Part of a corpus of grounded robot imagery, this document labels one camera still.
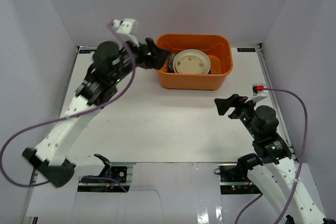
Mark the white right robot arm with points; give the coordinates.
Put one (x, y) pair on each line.
(271, 167)

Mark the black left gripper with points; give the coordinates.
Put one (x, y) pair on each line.
(144, 56)

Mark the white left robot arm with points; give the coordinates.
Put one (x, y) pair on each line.
(111, 64)

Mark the black square floral plate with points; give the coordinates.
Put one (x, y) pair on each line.
(170, 60)

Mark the beige round patterned plate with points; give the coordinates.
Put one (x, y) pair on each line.
(189, 62)

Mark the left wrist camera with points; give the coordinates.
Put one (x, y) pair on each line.
(126, 27)

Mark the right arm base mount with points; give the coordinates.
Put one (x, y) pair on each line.
(230, 175)

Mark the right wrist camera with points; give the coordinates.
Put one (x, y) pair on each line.
(259, 93)

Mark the cream white round plate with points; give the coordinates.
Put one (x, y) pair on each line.
(207, 60)

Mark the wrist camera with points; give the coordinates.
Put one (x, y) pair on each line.
(126, 27)
(259, 93)

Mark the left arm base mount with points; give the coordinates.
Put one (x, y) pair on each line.
(117, 173)

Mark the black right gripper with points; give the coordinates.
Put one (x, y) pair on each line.
(223, 105)

